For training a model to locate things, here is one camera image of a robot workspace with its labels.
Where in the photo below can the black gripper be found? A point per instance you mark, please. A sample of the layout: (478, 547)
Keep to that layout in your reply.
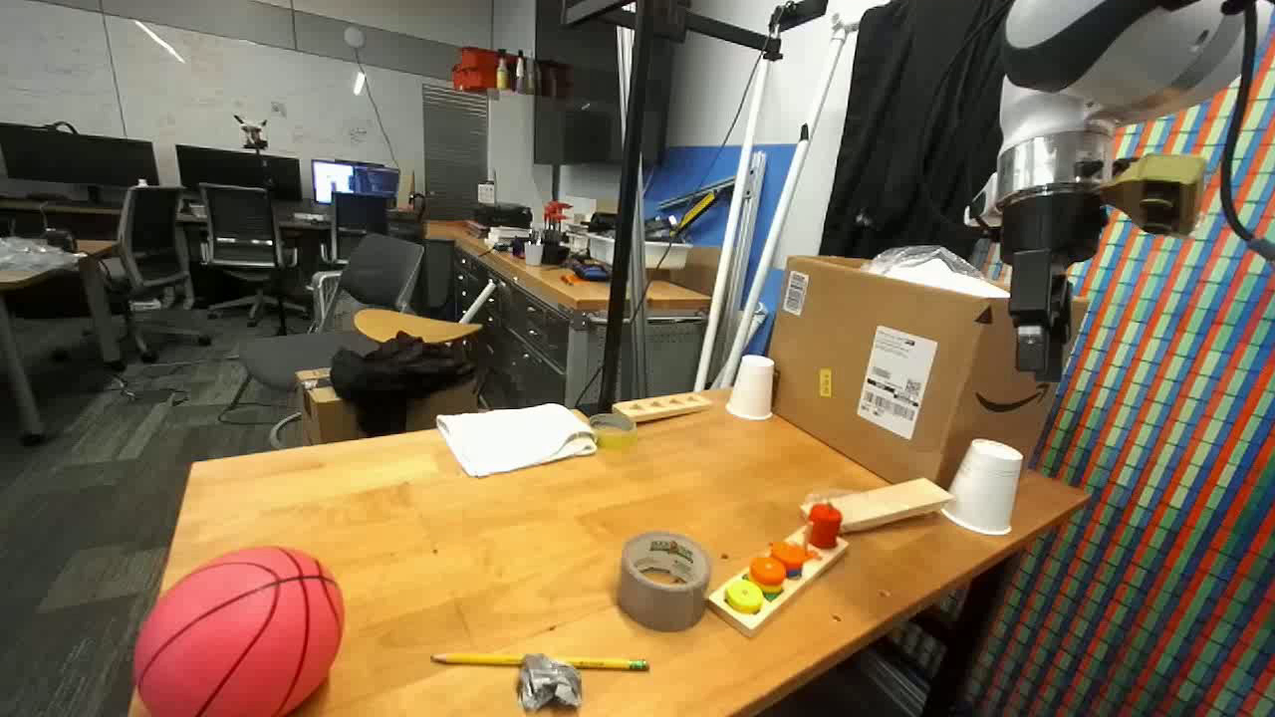
(1043, 236)

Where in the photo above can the pink mini basketball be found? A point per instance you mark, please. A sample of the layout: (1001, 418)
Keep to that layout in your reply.
(243, 637)

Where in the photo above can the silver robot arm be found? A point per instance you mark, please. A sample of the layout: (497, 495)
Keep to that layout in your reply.
(1074, 74)

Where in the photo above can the black hanging cloth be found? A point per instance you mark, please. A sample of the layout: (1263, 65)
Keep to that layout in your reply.
(922, 126)

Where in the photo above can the large cardboard shipping box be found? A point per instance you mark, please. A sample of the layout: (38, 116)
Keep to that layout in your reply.
(896, 378)

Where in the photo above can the white paper cup near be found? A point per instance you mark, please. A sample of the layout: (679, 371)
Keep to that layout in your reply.
(985, 488)

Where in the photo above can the white paper cup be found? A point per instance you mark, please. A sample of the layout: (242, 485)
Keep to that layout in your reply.
(985, 488)
(754, 389)

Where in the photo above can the light wooden block board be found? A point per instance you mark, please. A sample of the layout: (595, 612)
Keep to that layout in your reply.
(880, 507)

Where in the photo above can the white paper cup far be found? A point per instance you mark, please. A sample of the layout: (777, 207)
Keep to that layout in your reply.
(754, 389)

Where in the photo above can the red cylinder toy piece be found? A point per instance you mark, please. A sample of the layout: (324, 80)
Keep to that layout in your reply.
(822, 525)

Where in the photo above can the wooden stacking toy tray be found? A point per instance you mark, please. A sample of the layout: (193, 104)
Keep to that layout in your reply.
(777, 600)

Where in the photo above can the wooden strip with holes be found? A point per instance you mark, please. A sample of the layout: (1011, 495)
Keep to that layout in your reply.
(659, 408)

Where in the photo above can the black vertical pole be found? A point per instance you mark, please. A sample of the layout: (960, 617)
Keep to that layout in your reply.
(627, 253)

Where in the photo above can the small yellow-green container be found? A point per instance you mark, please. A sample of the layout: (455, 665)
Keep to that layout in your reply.
(611, 428)

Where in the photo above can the wooden workbench with drawers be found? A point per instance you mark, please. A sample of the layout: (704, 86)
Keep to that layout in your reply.
(542, 330)

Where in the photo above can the folded white cloth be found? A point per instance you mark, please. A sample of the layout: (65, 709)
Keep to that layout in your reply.
(515, 439)

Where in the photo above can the round wooden stool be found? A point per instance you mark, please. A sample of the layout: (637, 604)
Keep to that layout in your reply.
(386, 325)

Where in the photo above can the crumpled silver foil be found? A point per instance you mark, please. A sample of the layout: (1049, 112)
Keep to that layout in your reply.
(547, 689)

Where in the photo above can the black backpack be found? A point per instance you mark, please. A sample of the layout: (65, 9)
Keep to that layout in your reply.
(386, 381)

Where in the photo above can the yellow pencil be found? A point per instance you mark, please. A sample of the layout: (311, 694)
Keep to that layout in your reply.
(542, 659)

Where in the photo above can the black office chair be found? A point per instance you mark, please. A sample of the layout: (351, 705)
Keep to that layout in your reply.
(242, 236)
(151, 269)

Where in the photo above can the colourful woven wall curtain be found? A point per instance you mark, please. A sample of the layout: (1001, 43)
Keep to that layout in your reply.
(1157, 600)

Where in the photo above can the dark orange ring toy piece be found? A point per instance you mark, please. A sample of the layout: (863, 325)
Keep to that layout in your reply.
(766, 573)

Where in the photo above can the yellow-green ring toy piece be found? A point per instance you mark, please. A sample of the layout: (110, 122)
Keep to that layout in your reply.
(742, 600)

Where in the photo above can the grey duct tape roll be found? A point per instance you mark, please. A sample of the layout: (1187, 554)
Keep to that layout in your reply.
(661, 584)

